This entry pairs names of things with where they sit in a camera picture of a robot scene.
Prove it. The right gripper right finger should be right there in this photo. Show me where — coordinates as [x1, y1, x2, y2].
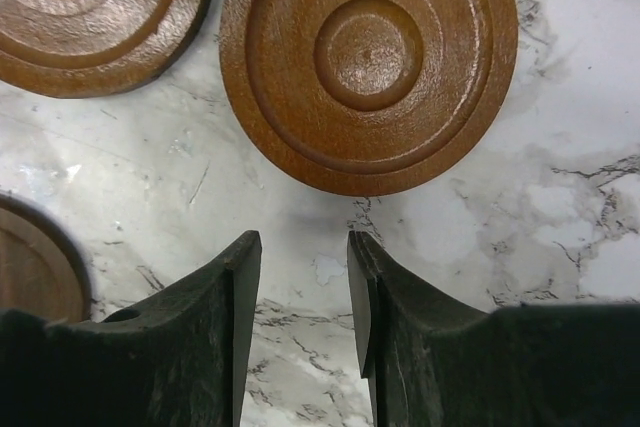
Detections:
[347, 231, 639, 426]

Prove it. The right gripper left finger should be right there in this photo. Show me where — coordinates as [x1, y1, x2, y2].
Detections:
[1, 231, 262, 426]

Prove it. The dark walnut coaster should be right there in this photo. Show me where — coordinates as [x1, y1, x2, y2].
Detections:
[1, 191, 92, 323]

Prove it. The brown ringed wooden coaster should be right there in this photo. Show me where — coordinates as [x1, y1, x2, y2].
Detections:
[1, 0, 211, 98]

